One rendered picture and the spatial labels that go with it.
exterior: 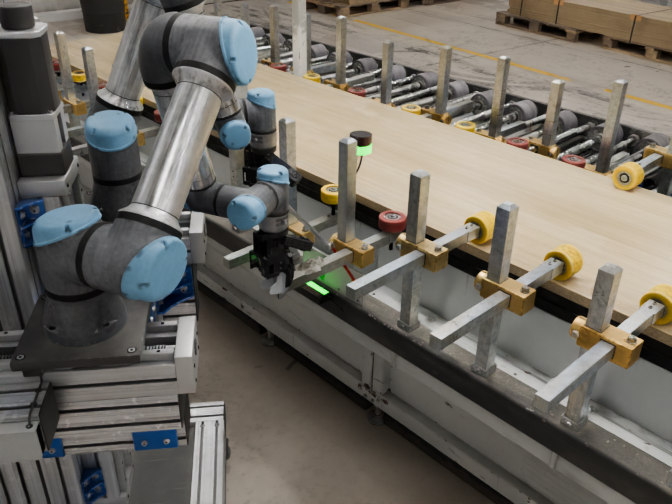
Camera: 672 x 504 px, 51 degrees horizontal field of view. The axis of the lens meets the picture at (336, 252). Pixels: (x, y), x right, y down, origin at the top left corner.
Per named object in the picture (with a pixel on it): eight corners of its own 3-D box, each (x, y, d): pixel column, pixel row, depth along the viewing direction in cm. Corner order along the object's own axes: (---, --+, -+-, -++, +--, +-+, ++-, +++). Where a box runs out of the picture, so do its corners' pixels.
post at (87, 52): (103, 161, 300) (84, 48, 276) (99, 158, 302) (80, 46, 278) (110, 159, 302) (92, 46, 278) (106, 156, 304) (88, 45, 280)
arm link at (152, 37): (105, 25, 127) (175, 221, 162) (155, 30, 124) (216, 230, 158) (139, -4, 135) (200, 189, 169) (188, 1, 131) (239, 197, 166)
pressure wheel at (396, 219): (391, 258, 202) (393, 223, 196) (371, 248, 207) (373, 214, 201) (409, 249, 207) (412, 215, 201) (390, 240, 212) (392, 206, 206)
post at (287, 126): (289, 267, 220) (286, 120, 196) (282, 262, 222) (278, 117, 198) (298, 263, 222) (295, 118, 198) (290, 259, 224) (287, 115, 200)
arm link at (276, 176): (248, 172, 160) (265, 159, 167) (249, 215, 165) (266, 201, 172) (278, 178, 157) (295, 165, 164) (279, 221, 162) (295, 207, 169)
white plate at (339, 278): (362, 307, 197) (363, 277, 192) (302, 271, 214) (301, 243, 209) (363, 306, 198) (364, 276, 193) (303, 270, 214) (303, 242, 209)
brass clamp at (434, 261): (433, 274, 171) (434, 256, 169) (392, 253, 180) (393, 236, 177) (449, 265, 175) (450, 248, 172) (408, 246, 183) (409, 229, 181)
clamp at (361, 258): (361, 269, 192) (362, 253, 190) (328, 251, 201) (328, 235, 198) (375, 262, 196) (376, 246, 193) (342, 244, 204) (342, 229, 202)
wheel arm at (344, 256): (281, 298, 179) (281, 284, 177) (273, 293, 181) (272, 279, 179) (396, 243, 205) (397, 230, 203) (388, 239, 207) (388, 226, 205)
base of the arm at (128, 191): (85, 222, 167) (78, 184, 162) (96, 195, 180) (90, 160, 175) (150, 219, 169) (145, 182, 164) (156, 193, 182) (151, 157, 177)
